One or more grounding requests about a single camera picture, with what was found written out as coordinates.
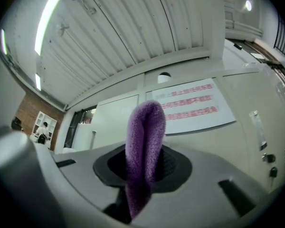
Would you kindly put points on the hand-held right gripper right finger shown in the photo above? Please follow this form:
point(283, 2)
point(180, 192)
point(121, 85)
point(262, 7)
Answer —
point(192, 198)

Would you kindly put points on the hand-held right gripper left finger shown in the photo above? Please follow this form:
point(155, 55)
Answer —
point(85, 174)

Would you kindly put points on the grey metal locker door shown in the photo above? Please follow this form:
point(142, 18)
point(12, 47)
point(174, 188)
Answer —
point(204, 139)

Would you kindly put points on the purple cloth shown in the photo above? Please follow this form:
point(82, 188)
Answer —
point(145, 139)

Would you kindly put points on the grey metal locker cabinet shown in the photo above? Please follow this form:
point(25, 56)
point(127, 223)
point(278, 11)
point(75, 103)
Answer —
point(240, 103)

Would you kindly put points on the white bookshelf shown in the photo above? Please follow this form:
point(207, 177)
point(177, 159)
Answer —
point(52, 125)

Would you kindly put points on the black key in lock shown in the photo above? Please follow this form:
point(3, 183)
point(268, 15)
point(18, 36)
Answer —
point(268, 158)

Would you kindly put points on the white paper notice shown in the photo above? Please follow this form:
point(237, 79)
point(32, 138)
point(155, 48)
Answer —
point(224, 114)

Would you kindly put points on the long ceiling light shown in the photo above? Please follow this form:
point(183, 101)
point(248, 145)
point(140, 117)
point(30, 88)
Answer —
point(4, 41)
point(38, 82)
point(47, 20)

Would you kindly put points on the clear plastic sheet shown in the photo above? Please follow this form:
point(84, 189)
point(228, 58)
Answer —
point(283, 91)

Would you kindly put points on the round ceiling fixture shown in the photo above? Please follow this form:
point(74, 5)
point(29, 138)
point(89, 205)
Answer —
point(63, 28)

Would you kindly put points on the black balcony railing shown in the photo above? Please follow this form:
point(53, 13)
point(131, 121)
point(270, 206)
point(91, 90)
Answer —
point(281, 37)

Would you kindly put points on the round ceiling spotlight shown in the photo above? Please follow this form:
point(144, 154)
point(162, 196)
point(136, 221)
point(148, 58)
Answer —
point(248, 5)

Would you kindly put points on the black window frame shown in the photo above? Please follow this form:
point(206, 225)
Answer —
point(70, 132)

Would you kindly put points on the black wall sensor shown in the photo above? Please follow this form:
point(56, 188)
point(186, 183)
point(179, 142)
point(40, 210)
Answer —
point(238, 46)

